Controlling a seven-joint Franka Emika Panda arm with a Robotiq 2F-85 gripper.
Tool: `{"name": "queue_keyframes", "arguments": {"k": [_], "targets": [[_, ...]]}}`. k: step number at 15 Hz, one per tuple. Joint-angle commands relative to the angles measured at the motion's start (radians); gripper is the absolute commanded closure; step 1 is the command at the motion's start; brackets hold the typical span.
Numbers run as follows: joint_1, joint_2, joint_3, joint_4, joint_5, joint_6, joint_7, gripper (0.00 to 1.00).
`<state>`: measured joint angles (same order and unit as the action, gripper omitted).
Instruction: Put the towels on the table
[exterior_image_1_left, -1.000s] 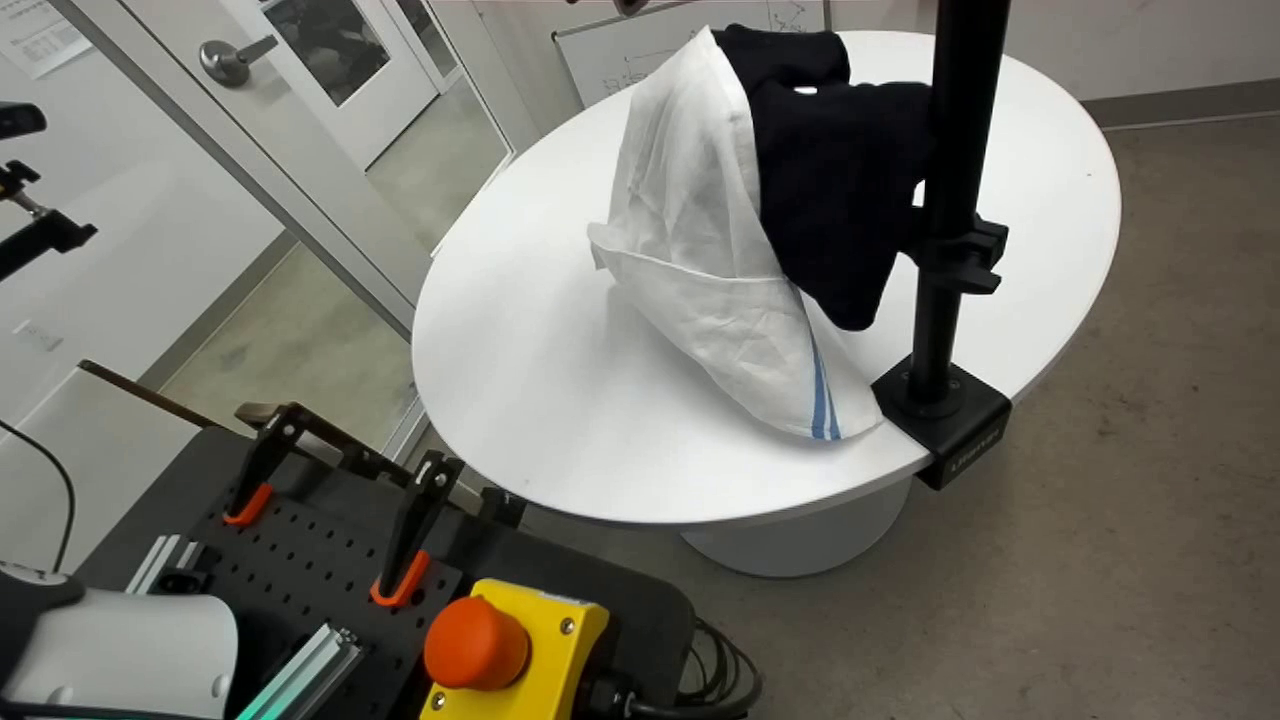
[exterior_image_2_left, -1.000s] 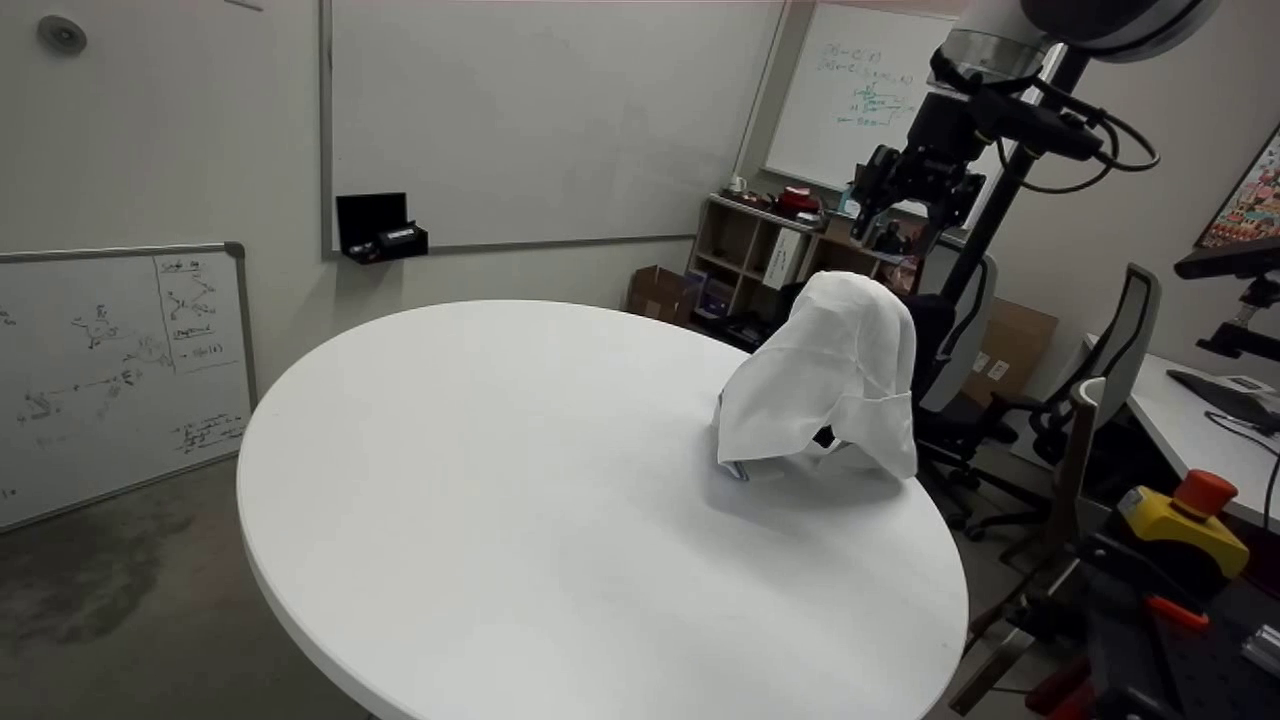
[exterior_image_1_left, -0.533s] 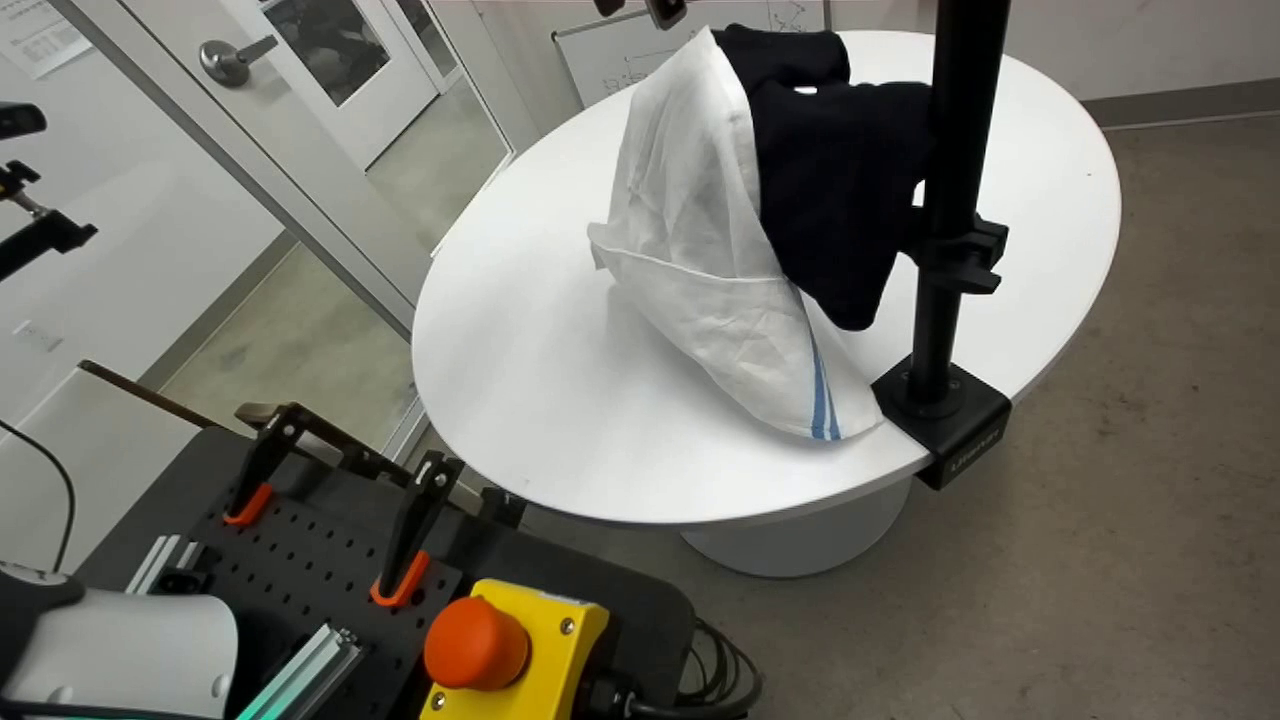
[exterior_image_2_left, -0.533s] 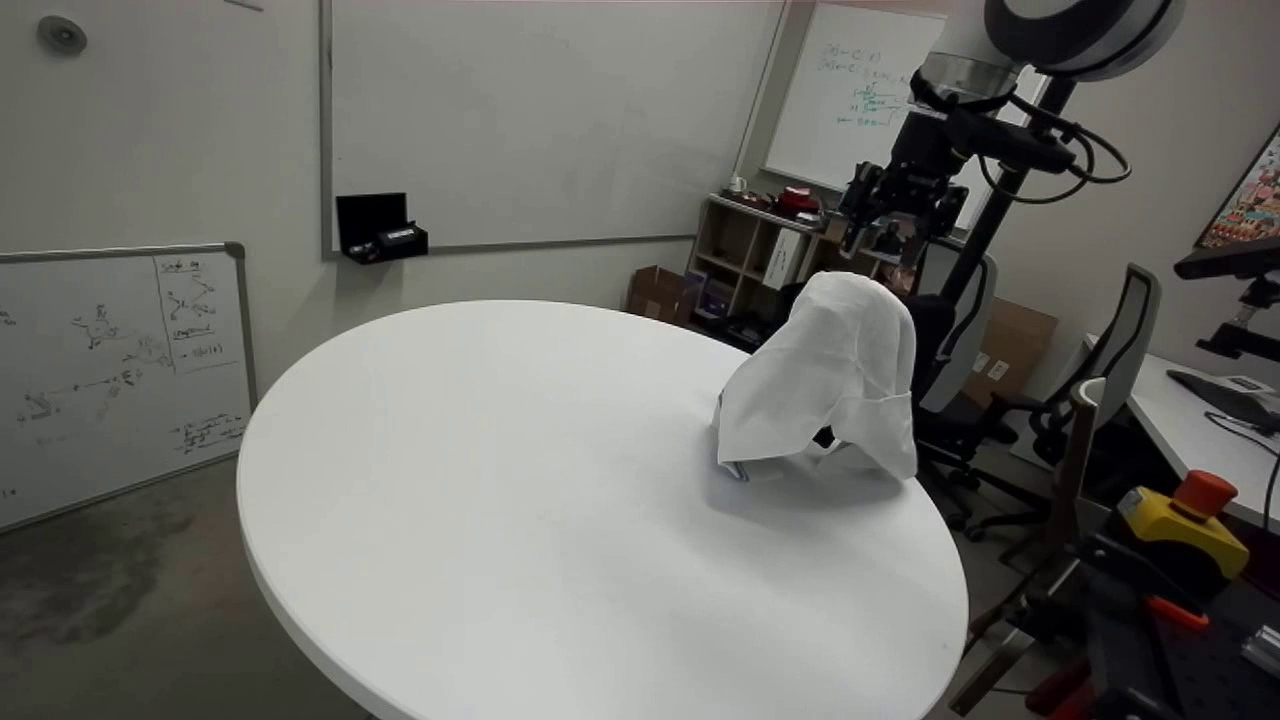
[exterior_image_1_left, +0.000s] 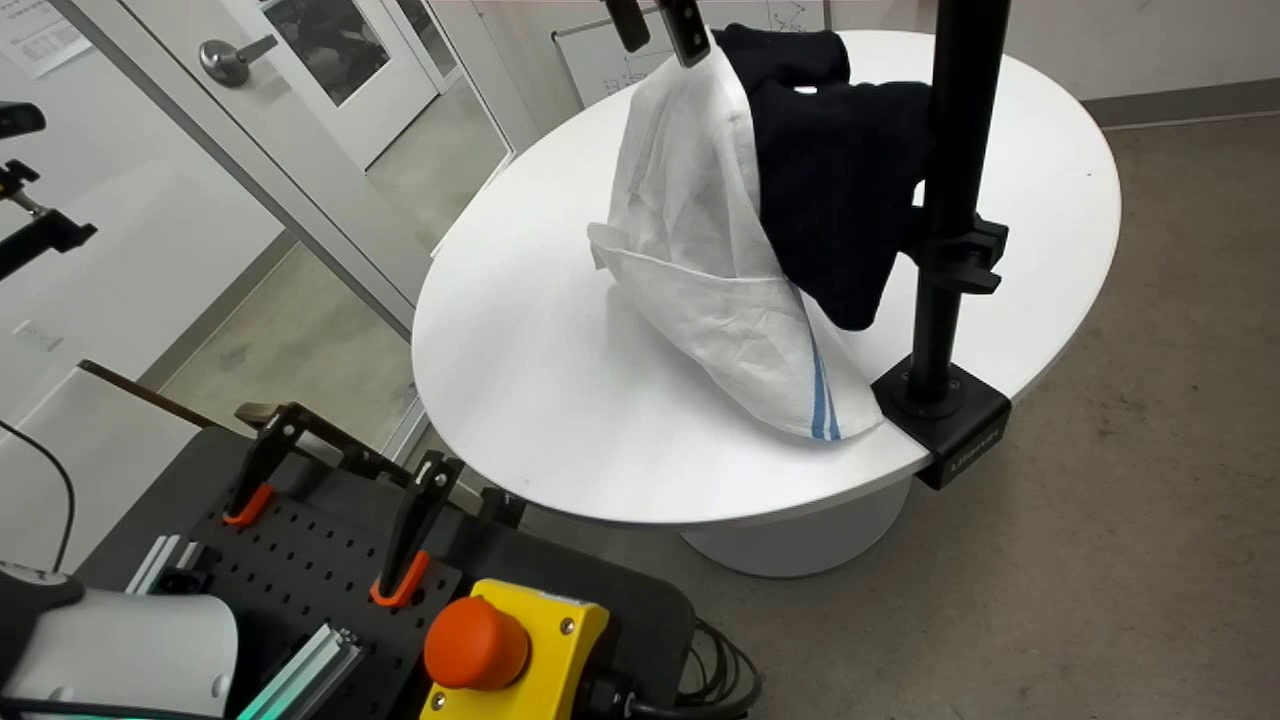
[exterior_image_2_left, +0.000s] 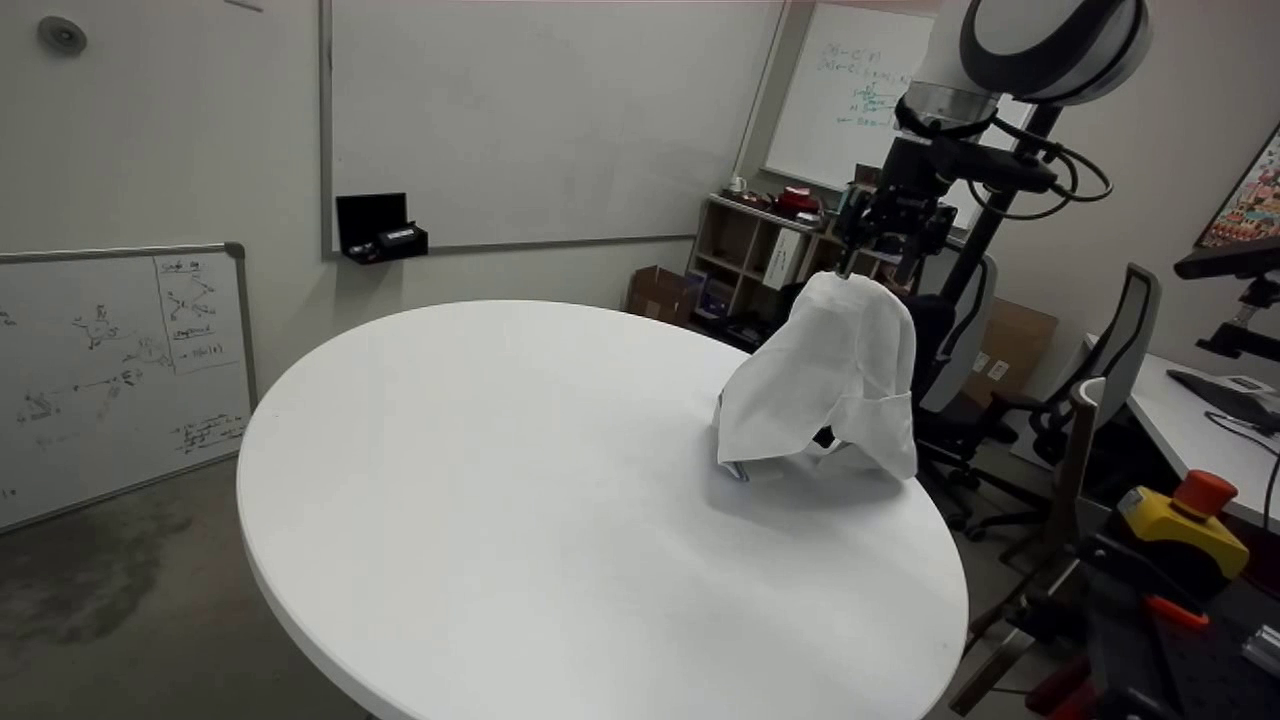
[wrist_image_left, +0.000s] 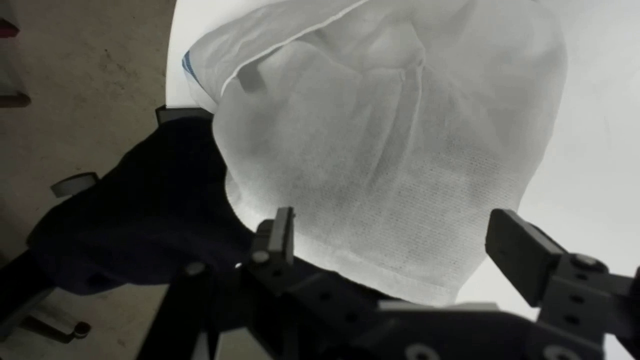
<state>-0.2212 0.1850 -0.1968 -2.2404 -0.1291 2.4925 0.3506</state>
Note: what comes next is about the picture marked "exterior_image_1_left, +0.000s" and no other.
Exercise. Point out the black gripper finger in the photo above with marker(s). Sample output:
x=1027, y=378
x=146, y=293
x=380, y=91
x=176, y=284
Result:
x=685, y=31
x=629, y=20

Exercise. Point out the white towel blue stripe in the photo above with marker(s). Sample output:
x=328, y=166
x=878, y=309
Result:
x=695, y=252

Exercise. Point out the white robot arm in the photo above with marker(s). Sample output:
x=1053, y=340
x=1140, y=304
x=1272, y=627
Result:
x=123, y=652

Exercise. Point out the dark navy towel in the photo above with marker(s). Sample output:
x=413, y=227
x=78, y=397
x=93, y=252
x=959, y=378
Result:
x=835, y=172

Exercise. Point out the black clamp pole stand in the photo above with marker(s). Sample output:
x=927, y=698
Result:
x=952, y=201

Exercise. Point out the white round table base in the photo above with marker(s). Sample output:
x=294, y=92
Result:
x=802, y=534

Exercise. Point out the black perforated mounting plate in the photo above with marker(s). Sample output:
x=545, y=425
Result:
x=332, y=572

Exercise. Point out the yellow emergency stop button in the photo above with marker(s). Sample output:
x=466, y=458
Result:
x=513, y=652

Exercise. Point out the silver aluminium extrusion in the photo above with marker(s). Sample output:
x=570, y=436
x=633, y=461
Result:
x=306, y=672
x=160, y=560

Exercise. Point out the glass wall metal frame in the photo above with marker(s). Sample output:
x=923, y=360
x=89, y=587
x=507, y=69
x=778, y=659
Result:
x=264, y=184

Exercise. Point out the paper sheet on wall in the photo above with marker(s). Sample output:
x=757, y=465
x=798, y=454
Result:
x=39, y=31

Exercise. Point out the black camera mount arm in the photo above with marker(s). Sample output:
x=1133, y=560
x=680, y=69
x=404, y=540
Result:
x=40, y=232

